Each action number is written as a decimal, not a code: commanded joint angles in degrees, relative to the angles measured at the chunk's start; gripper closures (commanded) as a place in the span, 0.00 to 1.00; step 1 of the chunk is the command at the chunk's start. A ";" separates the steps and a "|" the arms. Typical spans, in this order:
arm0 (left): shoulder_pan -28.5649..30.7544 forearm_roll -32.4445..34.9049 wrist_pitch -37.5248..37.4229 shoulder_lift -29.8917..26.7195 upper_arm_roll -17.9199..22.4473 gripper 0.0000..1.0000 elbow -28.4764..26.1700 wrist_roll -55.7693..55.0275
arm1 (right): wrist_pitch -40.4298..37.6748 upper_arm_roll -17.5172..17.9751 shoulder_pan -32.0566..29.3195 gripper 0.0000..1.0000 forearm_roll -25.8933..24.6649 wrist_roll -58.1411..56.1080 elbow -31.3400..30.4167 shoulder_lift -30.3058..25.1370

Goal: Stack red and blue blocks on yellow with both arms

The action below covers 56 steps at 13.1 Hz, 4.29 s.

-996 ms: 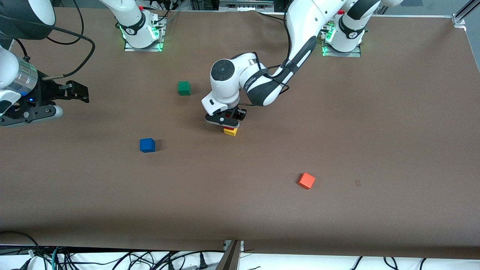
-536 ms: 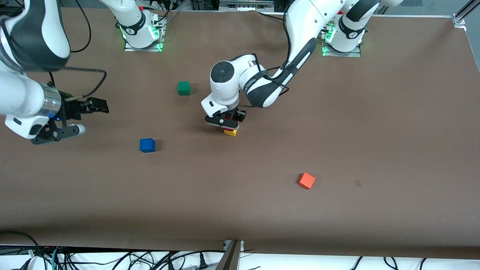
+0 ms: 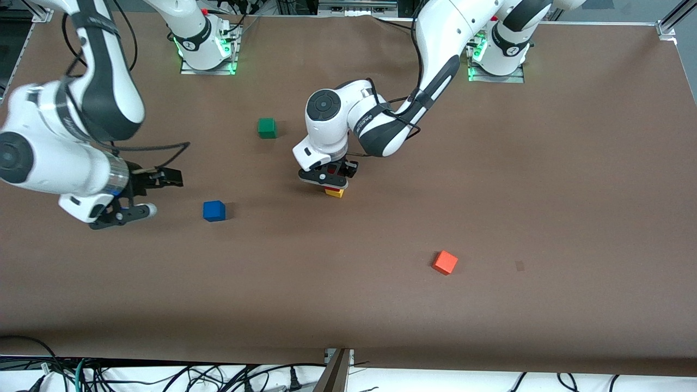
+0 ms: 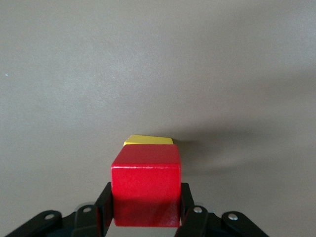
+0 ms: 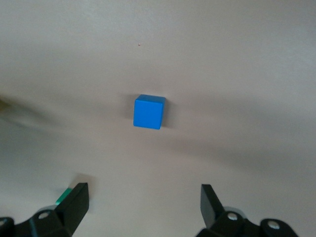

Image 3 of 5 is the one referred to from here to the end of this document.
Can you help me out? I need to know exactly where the orange cube block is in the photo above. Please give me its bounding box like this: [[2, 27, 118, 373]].
[[432, 250, 458, 276]]

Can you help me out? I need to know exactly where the brown table cover sheet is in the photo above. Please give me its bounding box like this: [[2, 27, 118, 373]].
[[0, 12, 697, 376]]

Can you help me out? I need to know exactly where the brown support beam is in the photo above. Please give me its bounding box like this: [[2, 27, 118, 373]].
[[313, 348, 352, 392]]

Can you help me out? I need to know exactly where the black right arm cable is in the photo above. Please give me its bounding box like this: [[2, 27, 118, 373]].
[[61, 11, 190, 175]]

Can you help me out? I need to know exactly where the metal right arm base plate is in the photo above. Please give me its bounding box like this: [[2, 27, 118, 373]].
[[180, 24, 239, 76]]

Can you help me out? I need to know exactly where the black cable on table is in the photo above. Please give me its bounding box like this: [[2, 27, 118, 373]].
[[372, 15, 423, 34]]

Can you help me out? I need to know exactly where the silver metal rail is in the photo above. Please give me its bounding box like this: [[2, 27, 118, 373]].
[[319, 0, 398, 17]]

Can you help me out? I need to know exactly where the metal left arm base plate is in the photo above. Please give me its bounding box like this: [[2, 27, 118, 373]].
[[467, 30, 525, 84]]

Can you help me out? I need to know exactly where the aluminium frame profile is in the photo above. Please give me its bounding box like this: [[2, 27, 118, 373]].
[[30, 0, 55, 23], [656, 0, 697, 39]]

